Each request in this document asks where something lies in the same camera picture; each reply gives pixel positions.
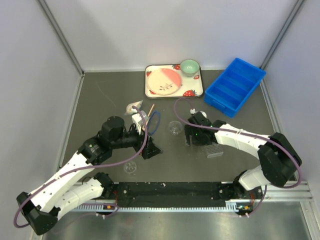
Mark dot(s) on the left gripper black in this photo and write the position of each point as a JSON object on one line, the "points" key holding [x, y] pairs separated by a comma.
{"points": [[150, 149]]}

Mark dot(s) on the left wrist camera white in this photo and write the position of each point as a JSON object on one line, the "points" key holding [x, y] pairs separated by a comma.
{"points": [[138, 121]]}

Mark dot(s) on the clear test tube rack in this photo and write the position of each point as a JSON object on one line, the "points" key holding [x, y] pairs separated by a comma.
{"points": [[213, 150]]}

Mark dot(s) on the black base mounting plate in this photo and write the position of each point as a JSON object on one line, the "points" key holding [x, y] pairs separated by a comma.
{"points": [[173, 194]]}

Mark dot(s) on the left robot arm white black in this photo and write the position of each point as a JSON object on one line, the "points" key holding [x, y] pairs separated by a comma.
{"points": [[45, 205]]}

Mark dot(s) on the plastic bag with contents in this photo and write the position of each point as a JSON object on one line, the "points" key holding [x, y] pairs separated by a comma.
{"points": [[132, 108]]}

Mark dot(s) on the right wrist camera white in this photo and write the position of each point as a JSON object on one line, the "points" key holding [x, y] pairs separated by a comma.
{"points": [[198, 113]]}

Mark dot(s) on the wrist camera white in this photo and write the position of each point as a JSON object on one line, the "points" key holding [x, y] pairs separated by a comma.
{"points": [[138, 121], [198, 113]]}

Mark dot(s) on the blue plastic bin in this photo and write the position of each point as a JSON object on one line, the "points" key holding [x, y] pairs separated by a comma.
{"points": [[230, 91]]}

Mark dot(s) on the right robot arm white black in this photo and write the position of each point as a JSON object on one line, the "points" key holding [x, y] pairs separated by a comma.
{"points": [[278, 161]]}

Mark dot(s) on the clear glass flask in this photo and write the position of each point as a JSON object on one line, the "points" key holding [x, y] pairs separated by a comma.
{"points": [[175, 128]]}

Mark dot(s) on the pink cream plate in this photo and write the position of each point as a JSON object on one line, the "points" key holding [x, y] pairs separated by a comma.
{"points": [[163, 81]]}

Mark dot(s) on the wooden tweezers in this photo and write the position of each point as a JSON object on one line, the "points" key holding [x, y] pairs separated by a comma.
{"points": [[151, 110]]}

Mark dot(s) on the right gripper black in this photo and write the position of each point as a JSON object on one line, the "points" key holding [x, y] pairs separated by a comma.
{"points": [[190, 130]]}

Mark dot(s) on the green ceramic bowl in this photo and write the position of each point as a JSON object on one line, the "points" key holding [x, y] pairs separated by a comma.
{"points": [[189, 67]]}

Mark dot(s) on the strawberry pattern tray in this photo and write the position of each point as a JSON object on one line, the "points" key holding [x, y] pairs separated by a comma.
{"points": [[191, 86]]}

